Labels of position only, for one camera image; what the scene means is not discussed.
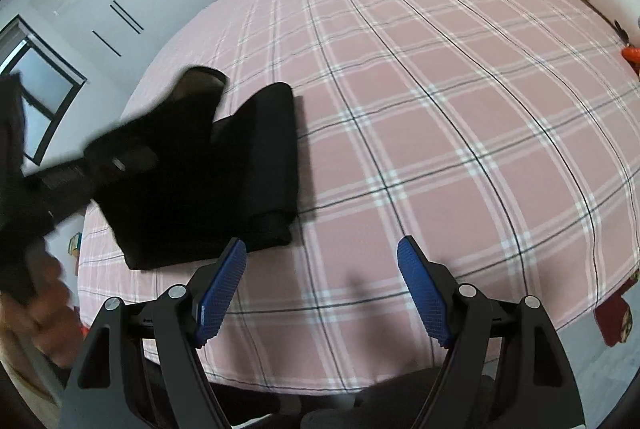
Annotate black pants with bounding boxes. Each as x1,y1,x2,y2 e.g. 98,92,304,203
84,82,299,271

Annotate person left hand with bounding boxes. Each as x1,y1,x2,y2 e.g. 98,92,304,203
1,251,84,376

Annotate red bag on floor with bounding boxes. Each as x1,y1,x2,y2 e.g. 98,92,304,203
594,271,639,348

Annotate black framed window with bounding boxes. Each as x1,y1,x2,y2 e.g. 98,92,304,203
1,16,87,165

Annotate pink plaid bed sheet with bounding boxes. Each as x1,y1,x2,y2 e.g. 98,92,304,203
77,0,640,398

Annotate red yellow toy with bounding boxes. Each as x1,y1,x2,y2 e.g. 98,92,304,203
622,47,640,74

